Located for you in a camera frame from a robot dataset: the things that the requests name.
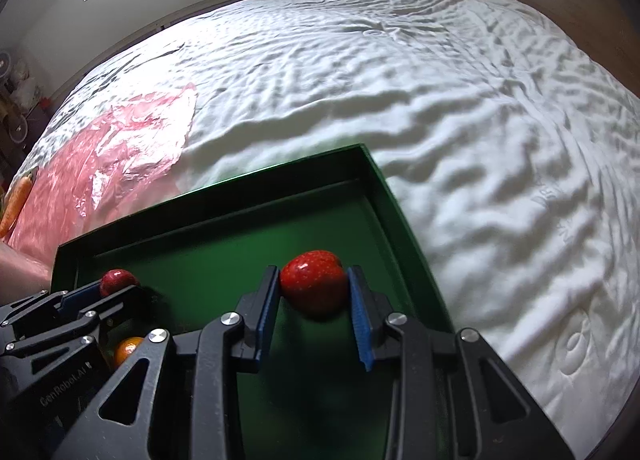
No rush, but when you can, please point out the green tray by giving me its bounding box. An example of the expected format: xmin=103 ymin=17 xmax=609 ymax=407
xmin=53 ymin=146 xmax=451 ymax=459

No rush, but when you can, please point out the pink plastic sheet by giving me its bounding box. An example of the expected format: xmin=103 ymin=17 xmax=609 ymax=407
xmin=4 ymin=84 xmax=198 ymax=265

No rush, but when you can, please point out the red apple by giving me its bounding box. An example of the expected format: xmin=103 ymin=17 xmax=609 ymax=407
xmin=280 ymin=250 xmax=348 ymax=314
xmin=99 ymin=268 xmax=140 ymax=298

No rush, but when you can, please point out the carrot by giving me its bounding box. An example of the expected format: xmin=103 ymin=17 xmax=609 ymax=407
xmin=0 ymin=174 xmax=34 ymax=238

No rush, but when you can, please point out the white electric fan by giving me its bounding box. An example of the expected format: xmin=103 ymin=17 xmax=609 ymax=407
xmin=0 ymin=50 xmax=12 ymax=80

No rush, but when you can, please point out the orange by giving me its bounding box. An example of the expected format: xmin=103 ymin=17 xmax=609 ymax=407
xmin=113 ymin=336 xmax=143 ymax=369

